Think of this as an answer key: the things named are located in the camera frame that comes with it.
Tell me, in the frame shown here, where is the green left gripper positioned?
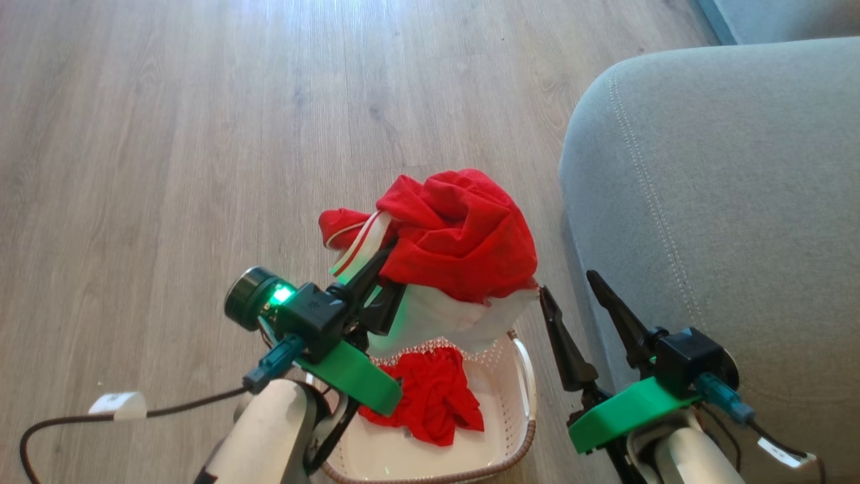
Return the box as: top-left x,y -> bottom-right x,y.
296,242 -> 408,416

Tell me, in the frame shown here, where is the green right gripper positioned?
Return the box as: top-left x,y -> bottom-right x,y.
539,270 -> 703,455

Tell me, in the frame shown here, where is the red garment with white stripes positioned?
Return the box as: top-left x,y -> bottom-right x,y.
318,168 -> 542,359

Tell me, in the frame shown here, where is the plain red garment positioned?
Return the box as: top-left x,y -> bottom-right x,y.
357,346 -> 486,448

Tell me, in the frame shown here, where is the white perforated laundry basket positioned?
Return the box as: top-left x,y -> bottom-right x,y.
312,329 -> 539,484

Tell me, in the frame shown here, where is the grey fabric sofa seat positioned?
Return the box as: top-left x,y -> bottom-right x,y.
558,37 -> 860,484

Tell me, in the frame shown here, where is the blue-grey sofa section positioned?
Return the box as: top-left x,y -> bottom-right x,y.
697,0 -> 860,46

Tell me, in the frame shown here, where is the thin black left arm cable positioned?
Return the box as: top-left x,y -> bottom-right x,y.
305,395 -> 361,475

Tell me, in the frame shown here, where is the black right camera cable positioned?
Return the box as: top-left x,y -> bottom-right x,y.
695,373 -> 828,484

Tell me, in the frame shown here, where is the braided left camera cable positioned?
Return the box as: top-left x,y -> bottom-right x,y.
19,335 -> 305,484

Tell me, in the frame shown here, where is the white right cable tag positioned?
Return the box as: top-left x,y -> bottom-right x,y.
757,436 -> 818,470

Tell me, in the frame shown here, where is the white cable tag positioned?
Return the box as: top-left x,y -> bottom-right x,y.
757,436 -> 818,470
88,391 -> 148,421

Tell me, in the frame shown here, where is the white left cable tag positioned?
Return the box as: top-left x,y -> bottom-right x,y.
88,391 -> 148,421

